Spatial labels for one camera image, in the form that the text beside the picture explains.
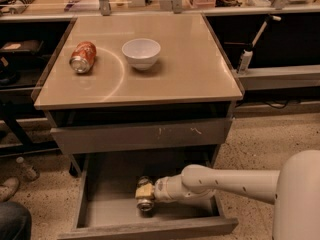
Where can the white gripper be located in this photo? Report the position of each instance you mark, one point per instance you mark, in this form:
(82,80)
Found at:
(163,188)

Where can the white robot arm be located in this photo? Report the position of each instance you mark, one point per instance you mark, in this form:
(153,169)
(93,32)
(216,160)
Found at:
(293,190)

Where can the open middle drawer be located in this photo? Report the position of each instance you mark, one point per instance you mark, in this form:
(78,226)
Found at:
(107,209)

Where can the closed top drawer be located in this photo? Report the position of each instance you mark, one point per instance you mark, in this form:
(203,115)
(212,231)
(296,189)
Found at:
(139,136)

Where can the grey drawer cabinet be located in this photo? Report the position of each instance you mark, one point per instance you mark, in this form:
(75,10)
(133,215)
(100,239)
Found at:
(190,80)

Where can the orange soda can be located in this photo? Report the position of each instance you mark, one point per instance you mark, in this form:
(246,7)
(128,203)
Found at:
(83,57)

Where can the plastic water bottle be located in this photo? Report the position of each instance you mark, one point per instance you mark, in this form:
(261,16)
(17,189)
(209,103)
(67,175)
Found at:
(29,172)

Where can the person's jeans leg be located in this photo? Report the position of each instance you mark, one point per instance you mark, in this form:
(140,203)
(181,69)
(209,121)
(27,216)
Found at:
(15,221)

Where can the person's shoe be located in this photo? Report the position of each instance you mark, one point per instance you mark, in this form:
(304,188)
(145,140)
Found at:
(8,188)

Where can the white bowl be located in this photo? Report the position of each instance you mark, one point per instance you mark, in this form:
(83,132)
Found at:
(141,53)

